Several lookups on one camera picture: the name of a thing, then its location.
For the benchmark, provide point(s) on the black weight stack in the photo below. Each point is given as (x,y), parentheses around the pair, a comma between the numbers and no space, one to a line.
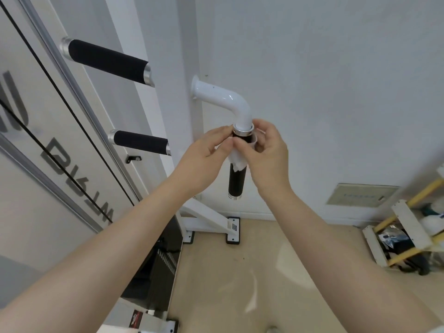
(156,263)

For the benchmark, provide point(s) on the white base leg black foot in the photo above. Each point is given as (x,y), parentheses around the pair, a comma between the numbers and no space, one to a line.
(215,223)

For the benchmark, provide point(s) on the red warning label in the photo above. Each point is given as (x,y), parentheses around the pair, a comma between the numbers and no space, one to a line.
(135,319)

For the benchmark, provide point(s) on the silver guide rail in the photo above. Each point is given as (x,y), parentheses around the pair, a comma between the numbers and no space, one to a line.
(76,97)

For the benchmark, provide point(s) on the person's right hand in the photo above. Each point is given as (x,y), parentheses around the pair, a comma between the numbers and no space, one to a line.
(270,162)

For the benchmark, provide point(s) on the beige wall panel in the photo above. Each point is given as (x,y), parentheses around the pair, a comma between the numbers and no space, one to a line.
(362,195)

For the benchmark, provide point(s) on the person's right thumb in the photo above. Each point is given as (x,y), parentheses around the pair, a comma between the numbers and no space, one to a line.
(244,149)

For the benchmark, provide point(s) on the white machine upright frame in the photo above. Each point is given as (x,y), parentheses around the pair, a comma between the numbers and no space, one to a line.
(138,110)

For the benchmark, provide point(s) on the person's left thumb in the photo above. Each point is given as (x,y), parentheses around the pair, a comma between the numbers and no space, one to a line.
(222,148)

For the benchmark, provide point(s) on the white tissue wipe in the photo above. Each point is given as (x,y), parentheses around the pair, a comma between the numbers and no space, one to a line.
(239,162)

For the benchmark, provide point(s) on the white and yellow rack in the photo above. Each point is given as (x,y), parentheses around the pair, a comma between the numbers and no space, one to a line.
(406,221)

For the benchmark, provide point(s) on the person's right forearm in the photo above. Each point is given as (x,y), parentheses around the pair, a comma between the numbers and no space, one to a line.
(340,263)

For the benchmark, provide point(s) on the white bottle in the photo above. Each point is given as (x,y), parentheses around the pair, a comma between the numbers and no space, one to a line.
(432,218)

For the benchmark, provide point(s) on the small black hook bracket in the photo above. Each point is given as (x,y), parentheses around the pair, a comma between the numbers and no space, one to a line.
(133,158)

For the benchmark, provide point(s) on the black plastic bag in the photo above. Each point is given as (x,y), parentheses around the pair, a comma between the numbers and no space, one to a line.
(390,239)

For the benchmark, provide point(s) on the black foam grip chrome ends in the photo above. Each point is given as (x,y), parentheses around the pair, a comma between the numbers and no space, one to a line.
(237,182)

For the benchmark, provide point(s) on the person's left forearm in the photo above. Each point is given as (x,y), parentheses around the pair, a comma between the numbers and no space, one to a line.
(104,253)

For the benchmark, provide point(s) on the person's left hand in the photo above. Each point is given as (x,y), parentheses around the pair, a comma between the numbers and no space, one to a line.
(199,162)

